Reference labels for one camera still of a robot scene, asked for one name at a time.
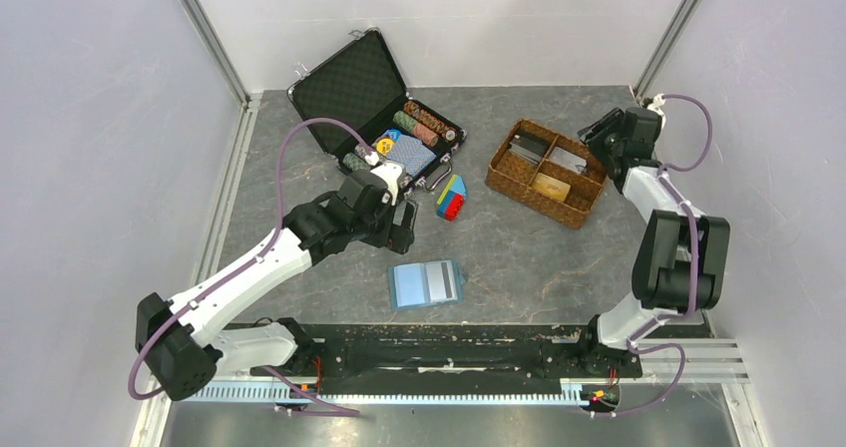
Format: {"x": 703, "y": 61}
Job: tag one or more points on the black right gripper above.
{"x": 612, "y": 122}

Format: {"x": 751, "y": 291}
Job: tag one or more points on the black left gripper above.
{"x": 396, "y": 237}

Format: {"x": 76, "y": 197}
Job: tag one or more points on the blue card holder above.
{"x": 424, "y": 284}

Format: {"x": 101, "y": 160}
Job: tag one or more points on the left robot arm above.
{"x": 178, "y": 340}

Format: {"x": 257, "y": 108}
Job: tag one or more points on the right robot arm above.
{"x": 680, "y": 263}

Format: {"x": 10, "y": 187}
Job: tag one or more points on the white card stack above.
{"x": 568, "y": 160}

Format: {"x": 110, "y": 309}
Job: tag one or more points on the grey striped card in sleeve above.
{"x": 441, "y": 280}

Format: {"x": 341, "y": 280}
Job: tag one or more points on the blue playing card deck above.
{"x": 412, "y": 154}

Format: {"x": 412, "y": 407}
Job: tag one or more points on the gold VIP card stack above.
{"x": 551, "y": 187}

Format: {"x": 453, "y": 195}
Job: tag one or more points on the dark card stack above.
{"x": 528, "y": 146}

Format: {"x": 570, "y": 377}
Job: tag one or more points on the colourful toy brick block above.
{"x": 451, "y": 199}

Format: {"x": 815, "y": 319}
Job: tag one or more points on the green purple chip stack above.
{"x": 354, "y": 163}

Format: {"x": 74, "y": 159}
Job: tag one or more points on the yellow dealer chip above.
{"x": 384, "y": 146}

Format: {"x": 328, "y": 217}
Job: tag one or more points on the green pink chip stack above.
{"x": 416, "y": 129}

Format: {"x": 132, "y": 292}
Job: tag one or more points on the brown orange chip stack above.
{"x": 430, "y": 121}

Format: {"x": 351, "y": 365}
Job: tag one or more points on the woven wicker basket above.
{"x": 512, "y": 177}

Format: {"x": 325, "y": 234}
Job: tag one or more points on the black poker chip case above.
{"x": 362, "y": 86}

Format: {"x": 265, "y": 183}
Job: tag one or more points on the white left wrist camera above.
{"x": 391, "y": 174}

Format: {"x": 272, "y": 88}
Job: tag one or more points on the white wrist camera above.
{"x": 655, "y": 104}
{"x": 391, "y": 174}

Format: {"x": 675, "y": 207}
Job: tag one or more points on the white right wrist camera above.
{"x": 655, "y": 104}

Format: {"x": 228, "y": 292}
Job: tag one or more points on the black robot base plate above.
{"x": 452, "y": 359}

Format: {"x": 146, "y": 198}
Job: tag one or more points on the white cable duct rail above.
{"x": 274, "y": 391}

